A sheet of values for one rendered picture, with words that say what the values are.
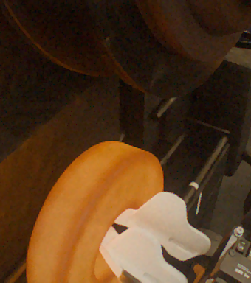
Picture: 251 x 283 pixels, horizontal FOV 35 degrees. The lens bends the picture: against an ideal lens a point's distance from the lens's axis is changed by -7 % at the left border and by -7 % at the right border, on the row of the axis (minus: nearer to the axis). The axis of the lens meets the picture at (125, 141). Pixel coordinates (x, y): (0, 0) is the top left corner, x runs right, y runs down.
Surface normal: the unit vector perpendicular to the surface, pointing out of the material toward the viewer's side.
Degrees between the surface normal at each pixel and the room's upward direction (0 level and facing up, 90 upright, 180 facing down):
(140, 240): 90
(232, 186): 0
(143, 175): 88
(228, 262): 16
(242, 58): 0
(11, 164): 90
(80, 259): 88
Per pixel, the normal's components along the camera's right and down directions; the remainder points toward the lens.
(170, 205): -0.45, 0.53
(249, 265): 0.23, -0.66
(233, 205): 0.00, -0.78
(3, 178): 0.86, 0.33
